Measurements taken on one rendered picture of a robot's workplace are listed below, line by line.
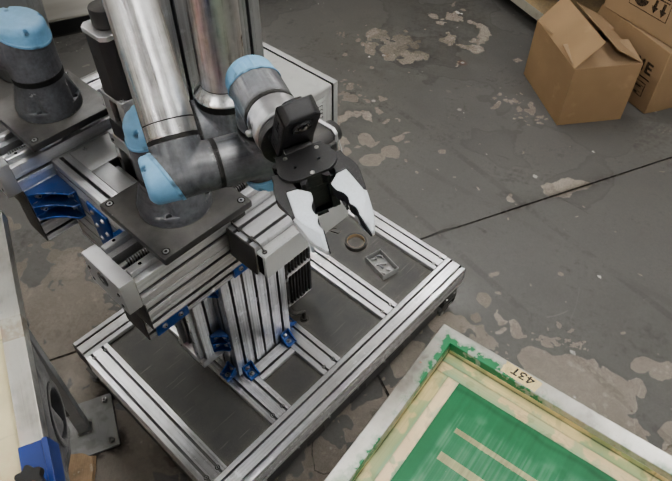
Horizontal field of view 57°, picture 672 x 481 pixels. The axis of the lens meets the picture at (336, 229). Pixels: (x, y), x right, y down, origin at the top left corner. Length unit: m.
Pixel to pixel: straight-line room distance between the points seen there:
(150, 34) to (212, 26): 0.18
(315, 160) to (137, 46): 0.32
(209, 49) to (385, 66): 2.99
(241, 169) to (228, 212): 0.38
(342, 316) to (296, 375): 0.30
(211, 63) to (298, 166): 0.43
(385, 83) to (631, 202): 1.55
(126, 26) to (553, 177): 2.74
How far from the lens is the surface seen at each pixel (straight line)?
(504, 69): 4.13
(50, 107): 1.61
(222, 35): 1.09
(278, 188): 0.71
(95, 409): 2.57
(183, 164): 0.89
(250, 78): 0.86
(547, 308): 2.80
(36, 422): 1.23
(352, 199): 0.68
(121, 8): 0.93
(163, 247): 1.24
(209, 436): 2.18
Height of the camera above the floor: 2.16
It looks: 47 degrees down
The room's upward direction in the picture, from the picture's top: straight up
